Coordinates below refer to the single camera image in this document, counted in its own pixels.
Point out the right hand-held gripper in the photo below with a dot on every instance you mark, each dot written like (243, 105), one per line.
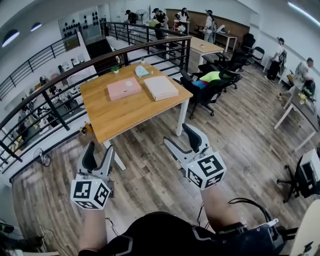
(207, 170)

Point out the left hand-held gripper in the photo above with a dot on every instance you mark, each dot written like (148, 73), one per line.
(87, 192)

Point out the cream box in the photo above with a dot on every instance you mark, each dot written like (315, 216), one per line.
(161, 87)

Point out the pink box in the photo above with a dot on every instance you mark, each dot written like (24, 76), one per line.
(123, 88)

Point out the person's right forearm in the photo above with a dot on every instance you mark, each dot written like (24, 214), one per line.
(217, 210)

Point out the person's left forearm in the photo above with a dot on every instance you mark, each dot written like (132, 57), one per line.
(92, 230)

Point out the orange bottle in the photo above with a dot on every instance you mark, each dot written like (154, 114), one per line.
(88, 127)

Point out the black office chair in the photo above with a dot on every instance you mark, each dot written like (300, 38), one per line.
(232, 67)
(300, 182)
(248, 41)
(200, 97)

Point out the blue pillow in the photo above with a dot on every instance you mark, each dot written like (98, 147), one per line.
(198, 83)

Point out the pink pillow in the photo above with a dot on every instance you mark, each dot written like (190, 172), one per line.
(205, 82)

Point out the green star pillow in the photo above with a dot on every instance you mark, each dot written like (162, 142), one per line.
(210, 76)

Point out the light blue pencil pouch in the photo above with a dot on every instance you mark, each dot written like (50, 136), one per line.
(142, 71)

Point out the person's black shirt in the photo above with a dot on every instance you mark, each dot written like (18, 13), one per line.
(162, 235)

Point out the small potted green plant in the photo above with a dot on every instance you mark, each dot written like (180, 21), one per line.
(142, 60)
(115, 70)

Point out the wooden desk with white legs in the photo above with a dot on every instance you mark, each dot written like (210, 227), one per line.
(205, 46)

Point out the black folding chair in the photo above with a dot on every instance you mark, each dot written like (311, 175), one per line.
(258, 53)

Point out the distant black railing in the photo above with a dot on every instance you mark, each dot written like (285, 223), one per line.
(53, 51)

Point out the grey table with white legs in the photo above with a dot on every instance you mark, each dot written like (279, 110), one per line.
(300, 107)

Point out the white flower bouquet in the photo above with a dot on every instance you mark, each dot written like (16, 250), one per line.
(181, 28)

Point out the black equipment pack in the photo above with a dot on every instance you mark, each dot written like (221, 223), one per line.
(265, 240)

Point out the standing fan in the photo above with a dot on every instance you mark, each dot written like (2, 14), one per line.
(142, 13)

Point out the pale round table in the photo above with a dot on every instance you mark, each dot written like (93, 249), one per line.
(310, 225)

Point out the black pendant lamp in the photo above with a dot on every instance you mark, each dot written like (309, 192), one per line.
(36, 26)
(10, 37)

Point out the ceiling tube light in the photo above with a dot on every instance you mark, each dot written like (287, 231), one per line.
(303, 10)

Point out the white wall display panel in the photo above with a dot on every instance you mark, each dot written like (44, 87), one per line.
(75, 27)

